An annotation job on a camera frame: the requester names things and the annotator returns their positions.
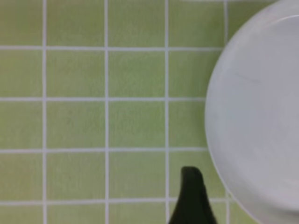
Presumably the white plate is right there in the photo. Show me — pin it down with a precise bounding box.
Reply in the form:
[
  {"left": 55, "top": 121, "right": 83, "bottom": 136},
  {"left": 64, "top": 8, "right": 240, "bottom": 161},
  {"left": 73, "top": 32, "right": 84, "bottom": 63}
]
[{"left": 205, "top": 0, "right": 299, "bottom": 224}]

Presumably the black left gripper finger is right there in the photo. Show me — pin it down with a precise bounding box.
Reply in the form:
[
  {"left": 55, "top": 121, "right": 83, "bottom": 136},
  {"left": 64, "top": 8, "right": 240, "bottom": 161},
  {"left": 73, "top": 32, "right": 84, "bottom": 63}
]
[{"left": 169, "top": 166, "right": 218, "bottom": 224}]

